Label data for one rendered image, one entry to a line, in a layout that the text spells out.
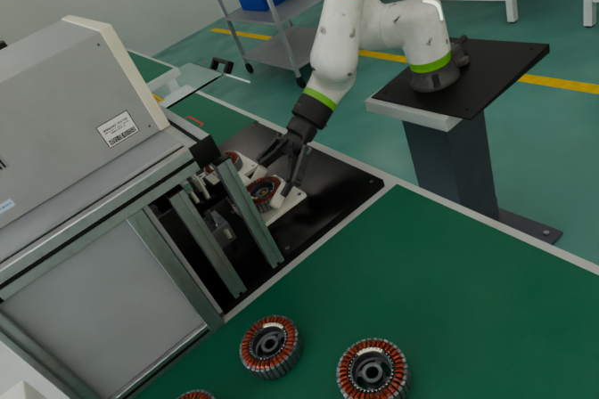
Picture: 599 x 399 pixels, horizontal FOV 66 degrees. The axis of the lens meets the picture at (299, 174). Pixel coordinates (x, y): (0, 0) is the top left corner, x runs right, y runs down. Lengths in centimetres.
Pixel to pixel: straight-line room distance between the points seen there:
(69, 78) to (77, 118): 7
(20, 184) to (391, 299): 67
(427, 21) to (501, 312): 80
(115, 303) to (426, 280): 56
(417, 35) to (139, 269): 93
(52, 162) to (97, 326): 29
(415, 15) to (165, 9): 544
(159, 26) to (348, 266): 581
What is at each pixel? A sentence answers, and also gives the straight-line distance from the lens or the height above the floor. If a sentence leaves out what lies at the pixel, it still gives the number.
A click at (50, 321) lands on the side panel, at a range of 88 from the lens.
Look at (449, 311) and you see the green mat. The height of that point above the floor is 75.
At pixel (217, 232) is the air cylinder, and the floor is 82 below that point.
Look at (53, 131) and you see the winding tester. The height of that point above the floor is 121.
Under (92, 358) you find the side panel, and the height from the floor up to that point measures 87.
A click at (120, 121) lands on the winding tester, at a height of 117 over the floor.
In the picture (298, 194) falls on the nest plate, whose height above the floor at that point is 78.
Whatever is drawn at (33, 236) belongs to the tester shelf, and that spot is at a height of 111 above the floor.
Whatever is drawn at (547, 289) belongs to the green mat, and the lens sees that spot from 87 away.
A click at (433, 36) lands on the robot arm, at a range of 136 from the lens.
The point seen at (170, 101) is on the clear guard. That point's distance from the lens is 120.
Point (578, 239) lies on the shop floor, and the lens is 198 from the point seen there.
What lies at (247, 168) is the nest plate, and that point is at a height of 78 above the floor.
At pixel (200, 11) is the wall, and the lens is 674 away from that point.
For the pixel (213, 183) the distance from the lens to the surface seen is 106.
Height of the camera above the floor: 144
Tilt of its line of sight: 33 degrees down
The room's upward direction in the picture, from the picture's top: 24 degrees counter-clockwise
